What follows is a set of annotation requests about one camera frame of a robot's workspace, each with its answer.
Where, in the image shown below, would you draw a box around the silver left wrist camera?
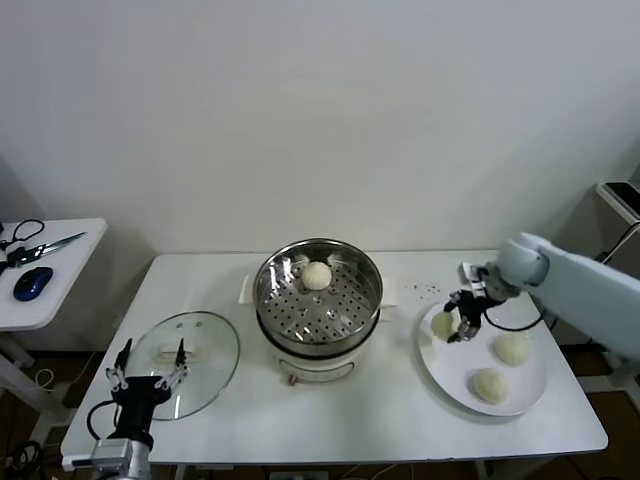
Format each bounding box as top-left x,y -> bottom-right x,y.
62,438 -> 133,469

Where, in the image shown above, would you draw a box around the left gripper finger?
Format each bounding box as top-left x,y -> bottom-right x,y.
104,338 -> 134,393
154,338 -> 191,392

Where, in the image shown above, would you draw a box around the white steamed baozi bun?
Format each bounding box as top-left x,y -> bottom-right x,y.
472,368 -> 510,405
430,310 -> 459,342
300,261 -> 333,292
493,333 -> 531,367

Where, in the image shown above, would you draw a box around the blue computer mouse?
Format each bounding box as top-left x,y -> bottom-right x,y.
12,266 -> 54,301

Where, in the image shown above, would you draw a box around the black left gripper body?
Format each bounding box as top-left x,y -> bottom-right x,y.
109,377 -> 172,442

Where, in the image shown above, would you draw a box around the thin black cord loop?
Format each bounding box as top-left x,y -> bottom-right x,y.
0,219 -> 47,276

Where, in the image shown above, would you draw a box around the black floor cables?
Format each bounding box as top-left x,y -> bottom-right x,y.
0,439 -> 49,480

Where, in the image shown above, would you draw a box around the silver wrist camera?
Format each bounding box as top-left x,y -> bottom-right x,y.
62,438 -> 133,469
459,262 -> 485,300

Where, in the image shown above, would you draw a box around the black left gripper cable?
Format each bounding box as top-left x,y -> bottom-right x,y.
86,399 -> 119,442

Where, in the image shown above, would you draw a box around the perforated steel steamer basket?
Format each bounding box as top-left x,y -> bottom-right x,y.
241,238 -> 400,346

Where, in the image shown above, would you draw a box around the round glass pot lid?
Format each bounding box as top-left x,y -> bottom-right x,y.
123,310 -> 242,421

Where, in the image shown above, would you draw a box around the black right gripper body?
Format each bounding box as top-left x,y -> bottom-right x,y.
458,289 -> 494,332

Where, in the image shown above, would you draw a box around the small white side table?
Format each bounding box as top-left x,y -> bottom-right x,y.
0,217 -> 110,426

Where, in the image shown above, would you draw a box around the black handled scissors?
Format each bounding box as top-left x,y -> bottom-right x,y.
7,231 -> 89,266

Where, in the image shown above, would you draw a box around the white electric cooker pot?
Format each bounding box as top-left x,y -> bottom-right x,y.
257,305 -> 392,388

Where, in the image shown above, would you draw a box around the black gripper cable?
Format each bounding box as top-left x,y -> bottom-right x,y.
482,303 -> 547,333
86,399 -> 119,442

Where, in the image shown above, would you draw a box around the white metal rack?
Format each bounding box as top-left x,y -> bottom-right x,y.
594,180 -> 640,396

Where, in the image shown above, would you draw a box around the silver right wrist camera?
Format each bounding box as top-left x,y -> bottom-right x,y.
459,262 -> 485,300

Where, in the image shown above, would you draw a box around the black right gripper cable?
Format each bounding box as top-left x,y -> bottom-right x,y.
482,303 -> 547,333

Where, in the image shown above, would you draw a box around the thin white floor cable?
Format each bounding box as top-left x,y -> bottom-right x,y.
33,349 -> 101,391

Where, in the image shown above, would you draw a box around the white round plate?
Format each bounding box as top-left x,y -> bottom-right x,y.
418,299 -> 547,418

